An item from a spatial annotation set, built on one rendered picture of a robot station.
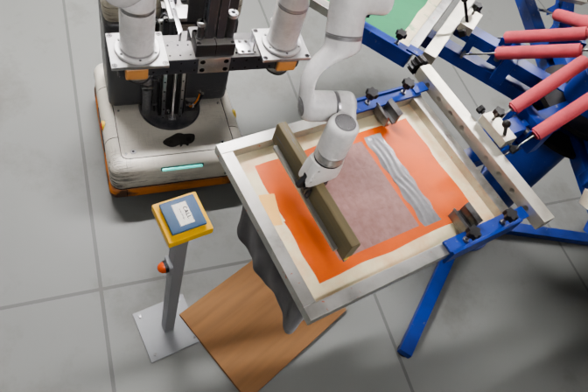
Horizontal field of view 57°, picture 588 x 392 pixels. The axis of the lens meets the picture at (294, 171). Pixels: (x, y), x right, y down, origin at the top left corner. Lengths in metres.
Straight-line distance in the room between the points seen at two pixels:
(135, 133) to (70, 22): 1.10
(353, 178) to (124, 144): 1.15
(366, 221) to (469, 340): 1.28
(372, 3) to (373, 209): 0.68
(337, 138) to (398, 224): 0.53
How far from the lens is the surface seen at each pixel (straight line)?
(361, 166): 1.73
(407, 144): 1.86
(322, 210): 1.41
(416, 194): 1.74
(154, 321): 2.39
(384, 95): 1.91
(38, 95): 3.05
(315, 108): 1.24
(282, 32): 1.65
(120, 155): 2.44
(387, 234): 1.63
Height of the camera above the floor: 2.27
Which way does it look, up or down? 53 degrees down
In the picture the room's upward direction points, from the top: 23 degrees clockwise
